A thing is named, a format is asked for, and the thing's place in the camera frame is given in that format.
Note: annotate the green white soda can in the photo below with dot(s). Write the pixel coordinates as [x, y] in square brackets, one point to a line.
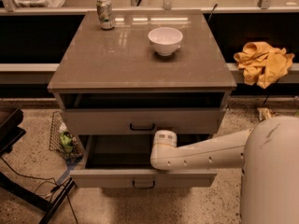
[105, 14]

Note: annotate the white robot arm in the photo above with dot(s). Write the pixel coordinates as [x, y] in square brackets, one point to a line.
[268, 156]

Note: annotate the white ceramic bowl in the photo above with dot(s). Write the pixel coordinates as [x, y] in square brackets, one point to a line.
[165, 40]

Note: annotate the green snack bag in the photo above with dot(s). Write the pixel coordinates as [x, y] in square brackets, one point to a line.
[66, 142]

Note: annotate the wire mesh basket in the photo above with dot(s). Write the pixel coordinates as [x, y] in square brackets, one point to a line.
[58, 127]

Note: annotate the grey drawer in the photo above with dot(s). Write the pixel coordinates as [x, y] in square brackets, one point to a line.
[143, 121]
[123, 161]

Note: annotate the yellow crumpled cloth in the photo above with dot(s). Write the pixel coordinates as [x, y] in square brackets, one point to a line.
[263, 64]

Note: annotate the blue tape strip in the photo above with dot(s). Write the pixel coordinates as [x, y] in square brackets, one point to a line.
[70, 165]

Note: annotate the brown snack packet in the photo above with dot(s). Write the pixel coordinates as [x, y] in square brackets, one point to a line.
[265, 113]

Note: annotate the grey drawer cabinet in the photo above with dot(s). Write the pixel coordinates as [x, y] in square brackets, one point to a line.
[118, 68]

